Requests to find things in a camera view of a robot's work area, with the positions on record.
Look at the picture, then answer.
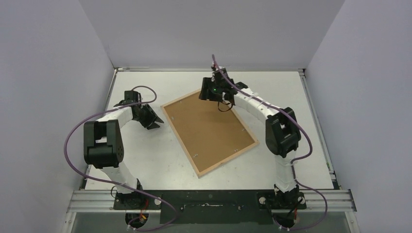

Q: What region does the aluminium front rail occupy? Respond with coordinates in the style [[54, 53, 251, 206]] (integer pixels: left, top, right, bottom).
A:
[[67, 189, 356, 213]]

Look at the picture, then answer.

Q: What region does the white wooden picture frame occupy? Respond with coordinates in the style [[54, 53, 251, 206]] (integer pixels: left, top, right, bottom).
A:
[[160, 89, 260, 179]]

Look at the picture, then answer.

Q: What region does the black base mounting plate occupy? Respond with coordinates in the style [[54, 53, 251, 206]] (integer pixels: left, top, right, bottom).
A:
[[113, 189, 307, 225]]

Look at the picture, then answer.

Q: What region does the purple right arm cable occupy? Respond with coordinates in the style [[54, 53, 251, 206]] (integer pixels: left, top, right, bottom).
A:
[[211, 54, 328, 232]]

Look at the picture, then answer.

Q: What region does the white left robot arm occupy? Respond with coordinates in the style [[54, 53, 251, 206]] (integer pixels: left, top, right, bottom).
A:
[[83, 90, 163, 209]]

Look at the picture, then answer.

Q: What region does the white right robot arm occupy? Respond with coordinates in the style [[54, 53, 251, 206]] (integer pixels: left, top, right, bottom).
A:
[[199, 67, 301, 208]]

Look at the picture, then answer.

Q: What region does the brown cardboard backing board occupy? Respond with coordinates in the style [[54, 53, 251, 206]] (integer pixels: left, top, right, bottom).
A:
[[163, 92, 257, 174]]

